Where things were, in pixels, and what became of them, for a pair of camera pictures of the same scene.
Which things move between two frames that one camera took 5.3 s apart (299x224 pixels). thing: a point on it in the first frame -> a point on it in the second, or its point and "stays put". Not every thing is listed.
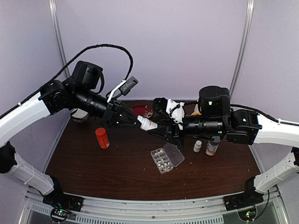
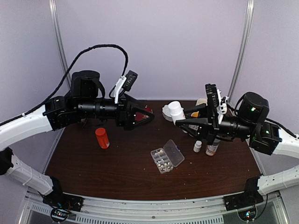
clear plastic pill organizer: [170, 156] stays put
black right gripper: [166, 133] -> [208, 127]
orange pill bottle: [102, 138] stays put
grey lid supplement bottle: [212, 145] stays put
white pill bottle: [197, 146] stays put
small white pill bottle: [146, 124] -> [177, 112]
